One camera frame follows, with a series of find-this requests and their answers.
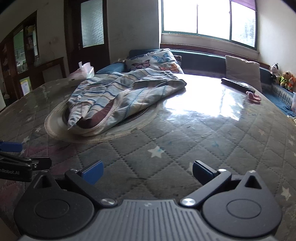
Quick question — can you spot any purple curtain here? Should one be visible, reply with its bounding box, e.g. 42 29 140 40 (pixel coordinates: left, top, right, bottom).
231 0 258 11

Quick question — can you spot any yellow green plush toy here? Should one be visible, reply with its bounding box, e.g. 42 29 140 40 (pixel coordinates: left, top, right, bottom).
279 71 293 87

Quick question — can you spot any plain beige pillow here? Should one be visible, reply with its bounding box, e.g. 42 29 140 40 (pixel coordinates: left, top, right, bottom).
225 55 263 93

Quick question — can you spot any blue striped garment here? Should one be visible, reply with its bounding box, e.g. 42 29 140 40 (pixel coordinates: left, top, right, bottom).
61 68 187 137

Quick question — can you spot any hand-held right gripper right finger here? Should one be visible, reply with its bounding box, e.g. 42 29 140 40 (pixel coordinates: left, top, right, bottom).
180 160 266 207

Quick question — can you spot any pink white tissue box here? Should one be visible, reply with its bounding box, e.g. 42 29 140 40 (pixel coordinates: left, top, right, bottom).
70 61 95 81

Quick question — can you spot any black and white plush toy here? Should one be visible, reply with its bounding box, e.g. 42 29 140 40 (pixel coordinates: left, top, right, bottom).
269 62 281 84

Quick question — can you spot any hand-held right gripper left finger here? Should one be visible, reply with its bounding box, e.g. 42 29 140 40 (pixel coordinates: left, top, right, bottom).
30 160 117 207

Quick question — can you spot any blue sofa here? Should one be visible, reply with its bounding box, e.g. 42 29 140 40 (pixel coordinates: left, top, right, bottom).
95 49 296 116

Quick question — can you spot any dark wooden glass door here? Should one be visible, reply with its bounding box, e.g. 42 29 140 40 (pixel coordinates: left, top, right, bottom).
63 0 110 75

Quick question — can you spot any dark wooden side table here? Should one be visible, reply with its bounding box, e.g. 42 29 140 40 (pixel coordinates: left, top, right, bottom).
30 57 65 91

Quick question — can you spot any butterfly print pillow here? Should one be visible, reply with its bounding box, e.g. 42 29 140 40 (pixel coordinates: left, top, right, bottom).
125 48 185 75

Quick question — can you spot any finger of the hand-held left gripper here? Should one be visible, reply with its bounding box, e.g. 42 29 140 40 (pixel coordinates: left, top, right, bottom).
0 141 33 163
30 158 52 170

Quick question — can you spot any dark wooden glass cabinet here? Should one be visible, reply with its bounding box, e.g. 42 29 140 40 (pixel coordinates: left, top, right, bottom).
0 10 40 105

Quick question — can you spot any orange plush toy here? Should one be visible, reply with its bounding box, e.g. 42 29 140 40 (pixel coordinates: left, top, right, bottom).
285 76 296 92

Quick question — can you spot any black remote control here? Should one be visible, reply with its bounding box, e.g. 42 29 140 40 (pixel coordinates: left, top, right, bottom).
221 77 255 94

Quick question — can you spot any small pink toy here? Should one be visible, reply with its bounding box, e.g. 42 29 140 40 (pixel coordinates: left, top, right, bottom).
245 91 262 102

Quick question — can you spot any green framed window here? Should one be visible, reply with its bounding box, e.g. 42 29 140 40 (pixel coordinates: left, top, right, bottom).
161 0 258 50

